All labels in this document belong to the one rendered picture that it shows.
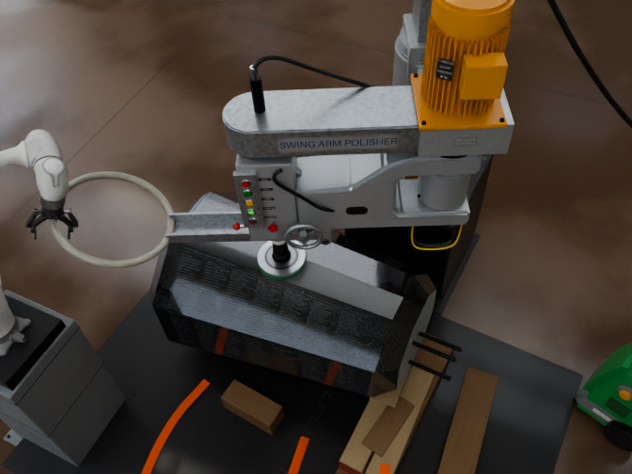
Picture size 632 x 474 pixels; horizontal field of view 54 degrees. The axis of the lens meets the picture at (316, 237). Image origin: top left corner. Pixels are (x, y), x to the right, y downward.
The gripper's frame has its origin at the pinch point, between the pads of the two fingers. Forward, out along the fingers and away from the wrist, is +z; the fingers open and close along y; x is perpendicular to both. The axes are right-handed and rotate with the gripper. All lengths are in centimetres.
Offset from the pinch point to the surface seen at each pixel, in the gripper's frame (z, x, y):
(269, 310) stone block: 11, -35, 88
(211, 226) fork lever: -14, -7, 61
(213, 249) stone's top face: 11, -2, 68
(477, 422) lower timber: 34, -92, 189
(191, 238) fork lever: -14, -13, 52
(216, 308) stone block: 25, -24, 69
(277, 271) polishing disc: -6, -25, 89
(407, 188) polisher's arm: -60, -24, 129
